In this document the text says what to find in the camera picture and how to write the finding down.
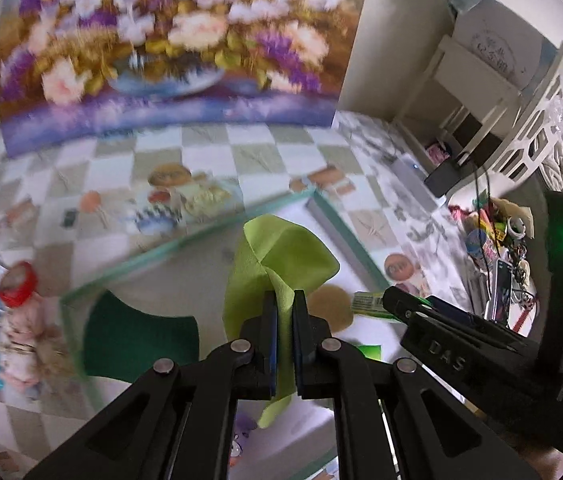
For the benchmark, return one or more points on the white wooden rack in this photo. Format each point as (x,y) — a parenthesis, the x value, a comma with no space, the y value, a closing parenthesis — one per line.
(481,90)

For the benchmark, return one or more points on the white tray with green rim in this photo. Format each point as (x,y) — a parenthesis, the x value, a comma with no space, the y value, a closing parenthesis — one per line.
(171,280)

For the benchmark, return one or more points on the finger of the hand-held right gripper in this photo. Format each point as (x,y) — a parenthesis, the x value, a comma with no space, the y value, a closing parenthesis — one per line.
(441,350)
(461,312)

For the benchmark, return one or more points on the grey floral table cover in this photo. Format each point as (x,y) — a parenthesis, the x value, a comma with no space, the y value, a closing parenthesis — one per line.
(386,145)

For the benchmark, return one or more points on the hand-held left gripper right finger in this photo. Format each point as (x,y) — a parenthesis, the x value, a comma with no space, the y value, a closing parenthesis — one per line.
(299,340)

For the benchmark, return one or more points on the checkered printed tablecloth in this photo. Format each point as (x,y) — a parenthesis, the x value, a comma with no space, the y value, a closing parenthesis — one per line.
(261,160)

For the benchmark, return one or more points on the black box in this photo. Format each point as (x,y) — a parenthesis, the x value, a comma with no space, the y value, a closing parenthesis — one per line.
(444,177)

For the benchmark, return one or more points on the yellow-green microfibre cloth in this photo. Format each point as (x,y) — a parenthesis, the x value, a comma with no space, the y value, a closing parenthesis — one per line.
(281,255)

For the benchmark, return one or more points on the white lattice panel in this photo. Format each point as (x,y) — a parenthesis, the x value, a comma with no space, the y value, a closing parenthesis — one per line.
(536,135)

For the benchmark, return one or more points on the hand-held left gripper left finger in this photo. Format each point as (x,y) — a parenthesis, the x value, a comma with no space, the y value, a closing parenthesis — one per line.
(272,330)

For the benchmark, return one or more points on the pile of assorted clutter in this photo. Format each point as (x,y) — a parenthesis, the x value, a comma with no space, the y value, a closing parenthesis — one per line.
(496,250)

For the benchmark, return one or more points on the yellow green scouring sponge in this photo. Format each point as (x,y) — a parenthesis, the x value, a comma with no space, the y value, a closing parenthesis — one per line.
(141,335)

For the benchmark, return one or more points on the white cardboard box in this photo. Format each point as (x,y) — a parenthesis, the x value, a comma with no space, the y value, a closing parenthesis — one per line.
(501,40)

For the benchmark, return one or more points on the red tape roll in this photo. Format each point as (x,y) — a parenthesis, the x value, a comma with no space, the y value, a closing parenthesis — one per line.
(11,292)

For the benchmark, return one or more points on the beige floral satin cloth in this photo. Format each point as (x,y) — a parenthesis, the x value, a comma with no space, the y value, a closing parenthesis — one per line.
(26,350)

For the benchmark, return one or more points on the flower painting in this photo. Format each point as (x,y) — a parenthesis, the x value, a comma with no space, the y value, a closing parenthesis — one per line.
(161,35)

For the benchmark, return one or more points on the beige round puff sponge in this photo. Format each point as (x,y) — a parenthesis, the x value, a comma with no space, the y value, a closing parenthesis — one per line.
(331,310)

